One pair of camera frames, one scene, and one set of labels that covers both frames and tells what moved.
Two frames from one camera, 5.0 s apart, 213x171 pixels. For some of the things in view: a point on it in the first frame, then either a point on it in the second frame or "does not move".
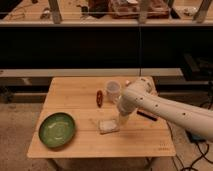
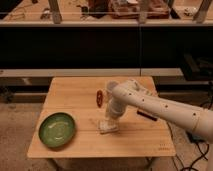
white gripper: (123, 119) -> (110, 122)
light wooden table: (93, 105) does not move
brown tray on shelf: (130, 9) does not move
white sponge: (107, 125) does not move
